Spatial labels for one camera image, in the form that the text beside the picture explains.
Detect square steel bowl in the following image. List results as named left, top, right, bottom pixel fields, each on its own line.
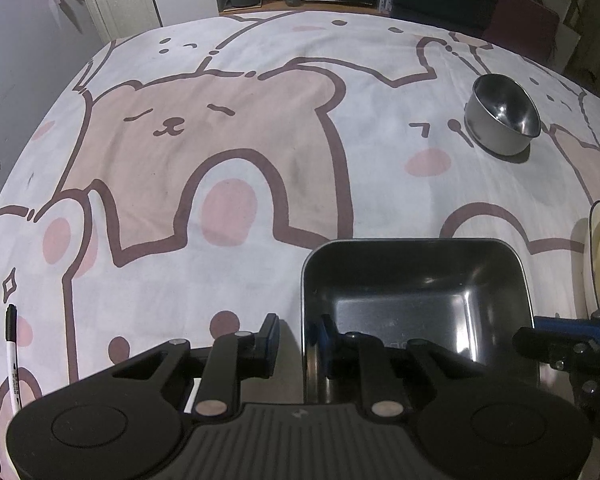
left=299, top=238, right=544, bottom=406

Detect white lower kitchen cabinets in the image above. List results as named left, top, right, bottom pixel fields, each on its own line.
left=77, top=0, right=164, bottom=44

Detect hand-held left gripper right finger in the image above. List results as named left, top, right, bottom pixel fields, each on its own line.
left=316, top=313, right=492, bottom=419

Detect maroon chair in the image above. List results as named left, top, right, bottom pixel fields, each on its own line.
left=482, top=0, right=561, bottom=64

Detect black capped white marker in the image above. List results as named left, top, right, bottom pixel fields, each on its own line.
left=4, top=303, right=24, bottom=417

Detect low wooden counter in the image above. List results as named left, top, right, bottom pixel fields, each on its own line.
left=218, top=0, right=381, bottom=15

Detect staircase with railing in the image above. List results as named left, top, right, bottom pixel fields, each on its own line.
left=529, top=0, right=600, bottom=77

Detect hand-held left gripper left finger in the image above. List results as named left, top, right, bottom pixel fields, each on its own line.
left=111, top=312, right=281, bottom=419

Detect bear print tablecloth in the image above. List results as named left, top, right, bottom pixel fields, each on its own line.
left=0, top=9, right=600, bottom=480

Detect round steel bowl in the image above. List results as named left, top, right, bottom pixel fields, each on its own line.
left=463, top=73, right=541, bottom=155

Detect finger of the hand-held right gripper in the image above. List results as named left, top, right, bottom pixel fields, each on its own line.
left=512, top=310, right=600, bottom=372

